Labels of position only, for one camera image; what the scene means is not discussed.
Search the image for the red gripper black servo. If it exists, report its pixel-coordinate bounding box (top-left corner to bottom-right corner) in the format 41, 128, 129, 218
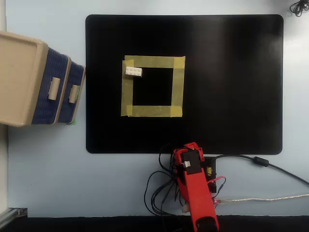
173, 142, 206, 175

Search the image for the thin red wire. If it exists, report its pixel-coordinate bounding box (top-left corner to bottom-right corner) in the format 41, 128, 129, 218
207, 175, 227, 198

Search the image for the black robot base with cables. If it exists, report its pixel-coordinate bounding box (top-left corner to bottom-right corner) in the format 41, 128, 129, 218
143, 142, 186, 232

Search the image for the controller board with pink light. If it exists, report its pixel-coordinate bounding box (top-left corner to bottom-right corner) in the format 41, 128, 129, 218
210, 183, 222, 209

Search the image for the black power cable with ferrite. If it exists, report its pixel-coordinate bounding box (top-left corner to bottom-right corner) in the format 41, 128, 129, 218
209, 154, 309, 187

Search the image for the beige plastic drawer cabinet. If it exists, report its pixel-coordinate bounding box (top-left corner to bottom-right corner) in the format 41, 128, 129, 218
0, 30, 86, 128

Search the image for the silver braided USB cable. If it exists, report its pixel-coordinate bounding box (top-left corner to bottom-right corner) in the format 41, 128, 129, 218
218, 193, 309, 204

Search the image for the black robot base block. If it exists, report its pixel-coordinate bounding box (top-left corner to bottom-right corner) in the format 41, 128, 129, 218
203, 156, 218, 194

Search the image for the blue woven drawer plain handle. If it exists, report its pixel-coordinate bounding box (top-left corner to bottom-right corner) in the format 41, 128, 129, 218
31, 47, 71, 125

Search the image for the black backdrop cloth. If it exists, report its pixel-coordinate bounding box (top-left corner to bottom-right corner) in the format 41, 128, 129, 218
0, 215, 309, 232

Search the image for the aluminium frame profile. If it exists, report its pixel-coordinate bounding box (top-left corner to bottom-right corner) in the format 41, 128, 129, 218
0, 207, 28, 230

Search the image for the white lego brick cube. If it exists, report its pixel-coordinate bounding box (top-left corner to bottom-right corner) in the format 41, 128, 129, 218
125, 66, 143, 78

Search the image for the blue plastic drawer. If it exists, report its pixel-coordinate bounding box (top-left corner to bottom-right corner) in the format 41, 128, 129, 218
57, 61, 86, 125

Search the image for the black rectangular mat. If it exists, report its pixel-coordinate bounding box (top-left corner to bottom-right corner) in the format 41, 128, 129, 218
85, 14, 284, 155

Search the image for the black coiled cable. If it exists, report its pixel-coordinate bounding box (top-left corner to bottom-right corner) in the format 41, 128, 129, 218
289, 0, 309, 17

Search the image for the yellow masking tape strip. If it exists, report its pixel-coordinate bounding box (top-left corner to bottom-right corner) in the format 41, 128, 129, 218
124, 55, 186, 69
171, 67, 186, 107
121, 105, 183, 118

